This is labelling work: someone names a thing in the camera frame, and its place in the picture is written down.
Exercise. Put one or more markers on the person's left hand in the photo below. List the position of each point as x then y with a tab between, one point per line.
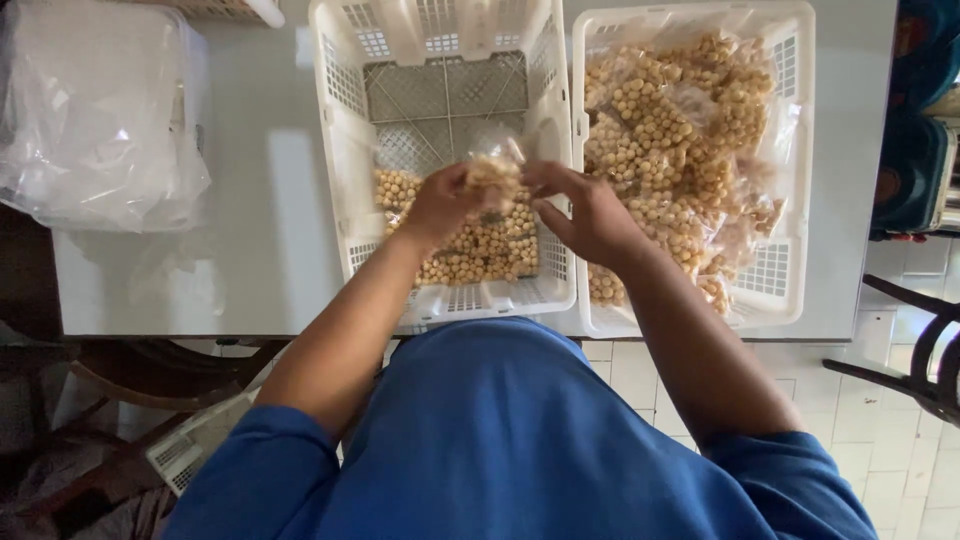
436	206

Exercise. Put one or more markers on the person's right hand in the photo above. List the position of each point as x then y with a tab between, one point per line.
592	214

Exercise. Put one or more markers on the person's left fingers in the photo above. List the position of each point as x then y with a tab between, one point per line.
465	174

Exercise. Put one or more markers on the small clear snack ball packet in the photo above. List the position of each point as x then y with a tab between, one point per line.
493	174

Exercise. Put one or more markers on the pile of snack ball packets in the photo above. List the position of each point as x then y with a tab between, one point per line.
487	251

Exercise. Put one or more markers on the heap of snack ball packets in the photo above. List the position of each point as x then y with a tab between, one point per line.
675	142

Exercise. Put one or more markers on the person's blue shirt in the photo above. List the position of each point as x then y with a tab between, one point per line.
510	450

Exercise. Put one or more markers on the clear plastic bag bundle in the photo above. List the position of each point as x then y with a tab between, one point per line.
97	112

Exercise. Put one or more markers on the small white plastic basket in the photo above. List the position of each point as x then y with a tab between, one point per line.
187	450

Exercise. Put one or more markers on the dark wooden chair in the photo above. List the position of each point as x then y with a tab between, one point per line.
112	390

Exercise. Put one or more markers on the blue stacked containers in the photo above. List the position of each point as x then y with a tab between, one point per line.
919	112

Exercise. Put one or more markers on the black metal chair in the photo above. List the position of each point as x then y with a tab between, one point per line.
915	352

